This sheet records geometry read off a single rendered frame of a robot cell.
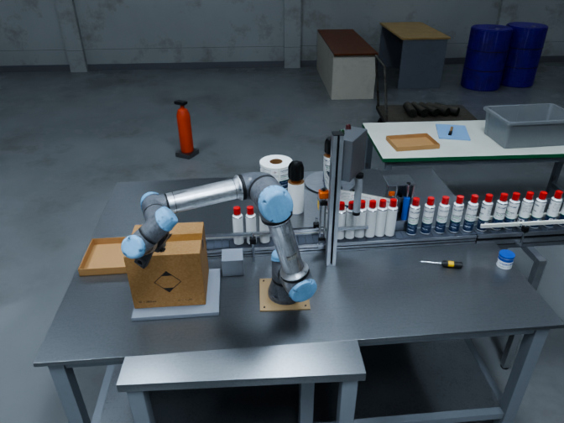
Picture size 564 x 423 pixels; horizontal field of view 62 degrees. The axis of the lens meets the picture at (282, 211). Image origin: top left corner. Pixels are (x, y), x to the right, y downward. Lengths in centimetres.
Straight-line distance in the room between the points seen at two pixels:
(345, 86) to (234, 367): 608
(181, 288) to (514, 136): 280
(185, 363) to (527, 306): 144
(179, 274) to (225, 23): 768
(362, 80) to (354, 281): 555
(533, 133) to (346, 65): 396
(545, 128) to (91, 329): 335
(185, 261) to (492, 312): 130
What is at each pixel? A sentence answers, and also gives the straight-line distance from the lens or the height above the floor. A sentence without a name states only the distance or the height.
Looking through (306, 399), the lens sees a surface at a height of 46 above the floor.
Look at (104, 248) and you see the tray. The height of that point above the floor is 83.
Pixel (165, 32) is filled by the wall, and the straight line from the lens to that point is 948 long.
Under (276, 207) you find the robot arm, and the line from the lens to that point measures 159.
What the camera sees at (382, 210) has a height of 104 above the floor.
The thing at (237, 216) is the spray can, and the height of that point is 105.
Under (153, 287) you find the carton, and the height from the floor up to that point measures 96.
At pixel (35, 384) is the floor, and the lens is 318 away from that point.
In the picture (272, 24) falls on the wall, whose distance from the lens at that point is 932.
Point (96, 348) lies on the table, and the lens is 202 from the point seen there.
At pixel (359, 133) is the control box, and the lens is 205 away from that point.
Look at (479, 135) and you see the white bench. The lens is 416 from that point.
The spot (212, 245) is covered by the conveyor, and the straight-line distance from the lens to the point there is 236.
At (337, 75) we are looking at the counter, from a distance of 741.
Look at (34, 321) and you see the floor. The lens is 360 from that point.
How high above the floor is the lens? 221
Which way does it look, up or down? 31 degrees down
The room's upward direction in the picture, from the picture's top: straight up
